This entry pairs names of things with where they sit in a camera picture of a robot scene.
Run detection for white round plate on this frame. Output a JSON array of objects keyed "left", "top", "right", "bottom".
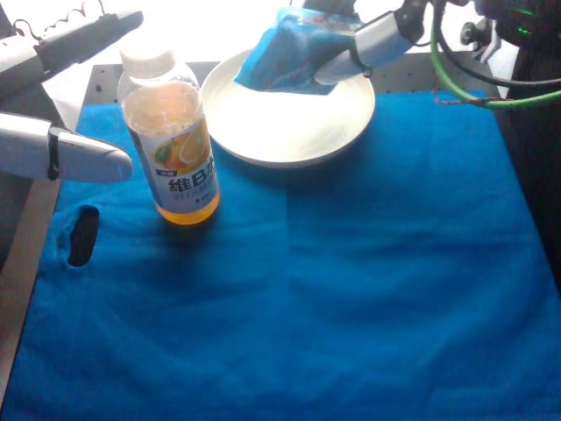
[{"left": 200, "top": 46, "right": 377, "bottom": 170}]

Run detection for black cable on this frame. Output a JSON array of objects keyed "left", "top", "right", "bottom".
[{"left": 437, "top": 24, "right": 561, "bottom": 88}]

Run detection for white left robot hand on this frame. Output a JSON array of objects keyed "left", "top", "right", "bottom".
[{"left": 0, "top": 8, "right": 145, "bottom": 184}]

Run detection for orange juice bottle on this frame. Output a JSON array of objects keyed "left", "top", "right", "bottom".
[{"left": 117, "top": 41, "right": 221, "bottom": 226}]

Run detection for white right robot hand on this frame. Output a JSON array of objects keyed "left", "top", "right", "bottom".
[{"left": 302, "top": 0, "right": 426, "bottom": 87}]

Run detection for blue plastic snack bag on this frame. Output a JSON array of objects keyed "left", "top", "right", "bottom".
[{"left": 231, "top": 6, "right": 366, "bottom": 96}]

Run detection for red twisted wire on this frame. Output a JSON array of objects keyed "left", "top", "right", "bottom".
[{"left": 432, "top": 72, "right": 516, "bottom": 108}]

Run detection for green cable on right arm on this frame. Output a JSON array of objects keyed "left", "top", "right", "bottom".
[{"left": 430, "top": 0, "right": 561, "bottom": 111}]

